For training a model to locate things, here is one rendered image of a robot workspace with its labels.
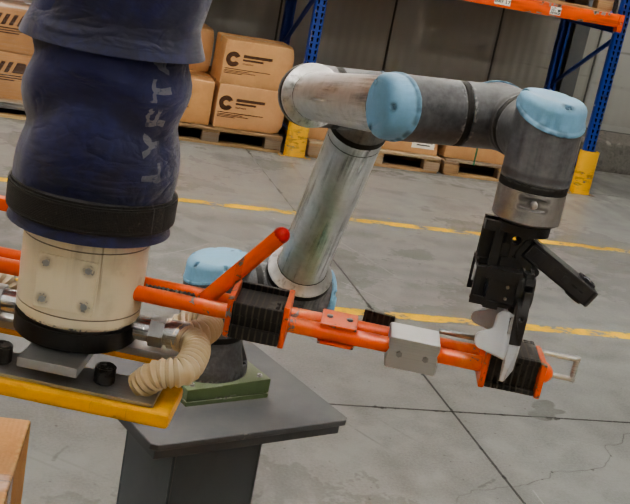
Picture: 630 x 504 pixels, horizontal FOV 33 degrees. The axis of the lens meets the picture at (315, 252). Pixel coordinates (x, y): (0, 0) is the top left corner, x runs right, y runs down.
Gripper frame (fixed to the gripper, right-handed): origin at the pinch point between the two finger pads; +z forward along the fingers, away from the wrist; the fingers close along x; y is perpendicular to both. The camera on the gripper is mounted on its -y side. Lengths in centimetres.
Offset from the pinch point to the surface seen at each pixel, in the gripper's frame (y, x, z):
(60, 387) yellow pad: 57, 14, 10
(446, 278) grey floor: -32, -470, 128
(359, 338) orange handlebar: 20.3, 3.7, -0.6
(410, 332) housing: 13.6, 0.6, -1.8
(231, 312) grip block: 37.7, 5.8, -1.2
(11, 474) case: 66, 1, 32
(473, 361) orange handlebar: 4.7, 3.4, -0.5
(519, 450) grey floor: -56, -253, 128
